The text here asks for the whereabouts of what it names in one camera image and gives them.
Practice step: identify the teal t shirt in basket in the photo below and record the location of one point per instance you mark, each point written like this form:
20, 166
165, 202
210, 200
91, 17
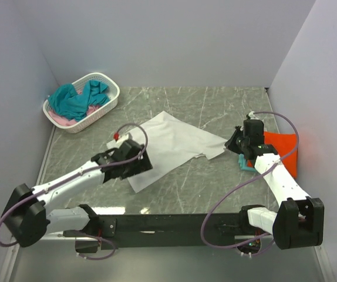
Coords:
91, 87

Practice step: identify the white plastic laundry basket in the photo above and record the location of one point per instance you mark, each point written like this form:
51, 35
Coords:
113, 93

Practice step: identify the folded orange t shirt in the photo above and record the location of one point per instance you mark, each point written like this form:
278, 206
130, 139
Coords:
284, 143

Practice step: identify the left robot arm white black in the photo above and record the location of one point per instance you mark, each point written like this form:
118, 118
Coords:
31, 213

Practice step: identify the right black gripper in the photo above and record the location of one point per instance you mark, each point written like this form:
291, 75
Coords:
231, 143

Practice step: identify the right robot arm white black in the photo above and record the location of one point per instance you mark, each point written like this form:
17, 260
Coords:
300, 218

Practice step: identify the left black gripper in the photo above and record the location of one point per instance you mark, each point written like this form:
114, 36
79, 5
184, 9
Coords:
142, 165

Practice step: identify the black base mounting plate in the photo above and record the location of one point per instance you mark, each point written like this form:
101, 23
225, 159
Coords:
167, 230

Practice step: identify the white t shirt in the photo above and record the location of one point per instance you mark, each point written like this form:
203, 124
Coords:
171, 143

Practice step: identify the folded light teal t shirt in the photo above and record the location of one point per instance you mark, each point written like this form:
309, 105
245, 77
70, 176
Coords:
245, 164

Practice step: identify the pink t shirt in basket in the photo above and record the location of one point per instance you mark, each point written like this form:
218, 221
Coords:
69, 107

